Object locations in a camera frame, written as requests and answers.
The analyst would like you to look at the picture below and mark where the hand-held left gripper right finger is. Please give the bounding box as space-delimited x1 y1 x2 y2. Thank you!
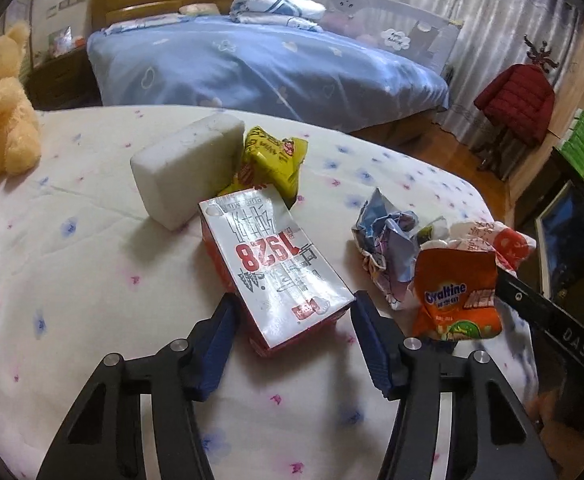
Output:
351 290 558 480

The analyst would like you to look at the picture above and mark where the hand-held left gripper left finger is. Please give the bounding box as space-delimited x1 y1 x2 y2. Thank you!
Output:
49 292 240 480

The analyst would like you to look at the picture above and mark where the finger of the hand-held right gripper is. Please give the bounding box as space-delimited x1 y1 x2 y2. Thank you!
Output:
494 265 554 332

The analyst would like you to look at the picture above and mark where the white red wrapper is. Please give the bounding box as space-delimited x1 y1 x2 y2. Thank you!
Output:
419 217 538 273

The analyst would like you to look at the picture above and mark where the orange snack bag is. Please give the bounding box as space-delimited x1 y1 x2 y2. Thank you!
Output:
412 247 504 343

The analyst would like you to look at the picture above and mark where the red white milk carton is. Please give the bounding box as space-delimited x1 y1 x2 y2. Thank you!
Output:
198 186 357 359

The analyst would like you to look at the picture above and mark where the blue white wrapper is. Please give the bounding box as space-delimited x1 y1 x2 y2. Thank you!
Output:
351 187 448 311

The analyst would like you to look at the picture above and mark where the white foam block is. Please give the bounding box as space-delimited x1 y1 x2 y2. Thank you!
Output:
130 112 245 231

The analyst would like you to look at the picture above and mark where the yellow green snack packet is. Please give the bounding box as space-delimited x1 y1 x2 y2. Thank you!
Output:
217 126 309 208

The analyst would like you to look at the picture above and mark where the dark cabinet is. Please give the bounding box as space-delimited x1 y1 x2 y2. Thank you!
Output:
514 147 584 311

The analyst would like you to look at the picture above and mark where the white floral bed sheet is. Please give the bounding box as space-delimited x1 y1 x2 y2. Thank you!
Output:
0 105 543 480

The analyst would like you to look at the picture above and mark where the red padded jacket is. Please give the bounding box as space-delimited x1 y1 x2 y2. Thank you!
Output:
473 62 557 147

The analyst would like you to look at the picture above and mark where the dark wooden coat rack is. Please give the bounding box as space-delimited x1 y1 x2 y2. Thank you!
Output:
472 34 560 181

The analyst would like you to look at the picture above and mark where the wooden bed blue sheet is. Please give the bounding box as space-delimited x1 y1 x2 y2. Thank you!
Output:
86 0 450 133

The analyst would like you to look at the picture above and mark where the yellow teddy bear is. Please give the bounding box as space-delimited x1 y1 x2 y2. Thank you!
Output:
0 22 43 198

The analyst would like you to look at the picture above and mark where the wooden nightstand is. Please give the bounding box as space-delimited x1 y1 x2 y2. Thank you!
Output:
24 47 103 111

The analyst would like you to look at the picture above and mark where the flat blue white pillow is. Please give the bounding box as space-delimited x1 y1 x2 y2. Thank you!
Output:
104 12 183 36

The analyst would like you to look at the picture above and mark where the tissue pack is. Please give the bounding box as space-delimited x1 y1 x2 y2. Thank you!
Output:
47 27 85 58

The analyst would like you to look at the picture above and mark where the folded blue white quilt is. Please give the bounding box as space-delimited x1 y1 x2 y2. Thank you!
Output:
229 0 327 33

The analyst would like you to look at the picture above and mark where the grey bed guard rail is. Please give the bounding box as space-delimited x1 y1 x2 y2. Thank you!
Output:
307 0 465 68

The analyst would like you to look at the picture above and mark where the wall switch panel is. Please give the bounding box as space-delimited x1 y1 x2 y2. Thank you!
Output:
47 0 90 18

